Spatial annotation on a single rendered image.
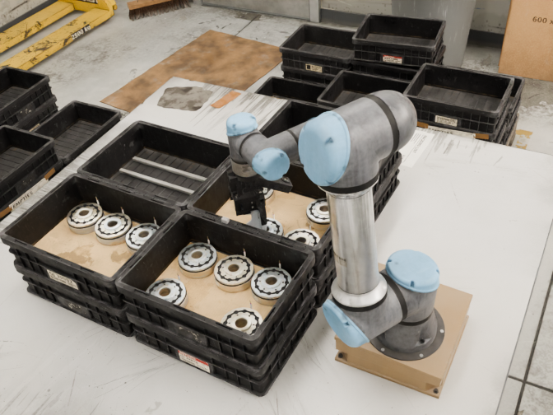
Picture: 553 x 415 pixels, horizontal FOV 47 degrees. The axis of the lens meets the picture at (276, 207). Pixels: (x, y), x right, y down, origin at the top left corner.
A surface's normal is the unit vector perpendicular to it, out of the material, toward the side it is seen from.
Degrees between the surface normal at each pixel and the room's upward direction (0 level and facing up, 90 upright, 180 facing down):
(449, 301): 4
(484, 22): 90
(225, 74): 0
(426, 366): 4
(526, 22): 76
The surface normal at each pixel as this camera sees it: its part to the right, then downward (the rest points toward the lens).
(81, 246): -0.07, -0.75
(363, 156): 0.51, 0.43
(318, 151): -0.85, 0.30
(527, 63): -0.46, 0.36
